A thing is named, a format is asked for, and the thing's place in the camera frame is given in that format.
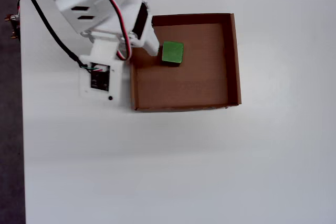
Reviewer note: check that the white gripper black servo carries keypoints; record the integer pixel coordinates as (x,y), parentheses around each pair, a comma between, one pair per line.
(150,41)

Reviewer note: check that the green cube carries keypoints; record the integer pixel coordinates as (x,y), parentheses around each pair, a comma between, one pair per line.
(172,52)

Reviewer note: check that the brown cardboard box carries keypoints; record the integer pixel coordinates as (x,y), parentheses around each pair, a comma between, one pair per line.
(197,82)

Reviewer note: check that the metal table clamp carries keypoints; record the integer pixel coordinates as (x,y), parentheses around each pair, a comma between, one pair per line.
(14,28)

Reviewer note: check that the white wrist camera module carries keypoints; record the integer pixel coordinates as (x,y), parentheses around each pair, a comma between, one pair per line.
(115,79)

